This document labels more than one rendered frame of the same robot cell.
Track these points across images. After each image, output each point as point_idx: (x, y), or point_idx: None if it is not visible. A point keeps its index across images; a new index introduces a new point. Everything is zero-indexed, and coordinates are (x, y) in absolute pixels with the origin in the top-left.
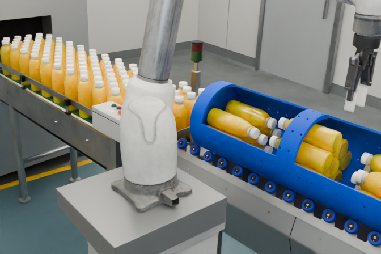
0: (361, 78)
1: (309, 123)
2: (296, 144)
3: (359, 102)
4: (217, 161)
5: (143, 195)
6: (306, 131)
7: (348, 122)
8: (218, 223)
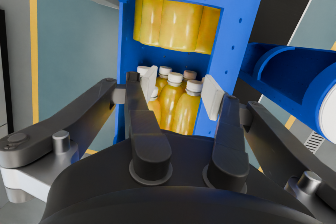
0: (222, 106)
1: None
2: None
3: (204, 88)
4: None
5: None
6: None
7: (211, 57)
8: None
